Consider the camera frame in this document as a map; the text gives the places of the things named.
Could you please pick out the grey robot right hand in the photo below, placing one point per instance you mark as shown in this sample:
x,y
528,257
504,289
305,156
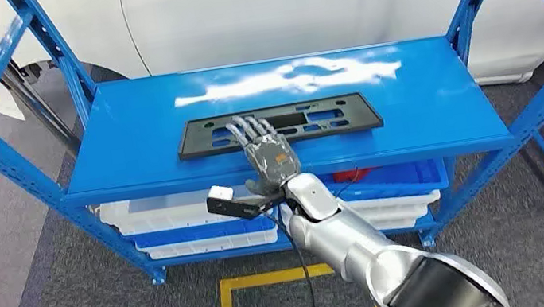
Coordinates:
x,y
273,160

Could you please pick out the black plastic frame part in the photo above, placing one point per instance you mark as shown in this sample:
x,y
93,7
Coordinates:
x,y
195,136

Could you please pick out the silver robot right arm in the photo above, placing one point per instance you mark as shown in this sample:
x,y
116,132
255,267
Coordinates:
x,y
347,237

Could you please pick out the blue metal shelf rack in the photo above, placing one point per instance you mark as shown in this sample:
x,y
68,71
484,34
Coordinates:
x,y
142,138

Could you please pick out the red cloth object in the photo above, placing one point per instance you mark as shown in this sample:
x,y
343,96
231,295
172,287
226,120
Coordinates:
x,y
349,176

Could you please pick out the blue plastic bin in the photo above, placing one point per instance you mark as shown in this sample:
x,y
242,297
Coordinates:
x,y
198,233
403,179

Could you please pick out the white plastic bin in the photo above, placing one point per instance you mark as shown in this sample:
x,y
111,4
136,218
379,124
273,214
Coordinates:
x,y
210,245
398,220
391,203

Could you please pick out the yellow floor tape square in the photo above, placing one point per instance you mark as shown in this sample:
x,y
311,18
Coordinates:
x,y
268,278

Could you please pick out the white car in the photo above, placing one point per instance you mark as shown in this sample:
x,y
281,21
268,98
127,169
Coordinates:
x,y
230,9

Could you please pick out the dark metal strut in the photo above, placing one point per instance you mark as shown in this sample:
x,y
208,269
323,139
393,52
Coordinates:
x,y
30,101

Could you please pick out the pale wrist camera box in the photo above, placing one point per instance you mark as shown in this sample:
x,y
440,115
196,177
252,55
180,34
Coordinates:
x,y
222,194

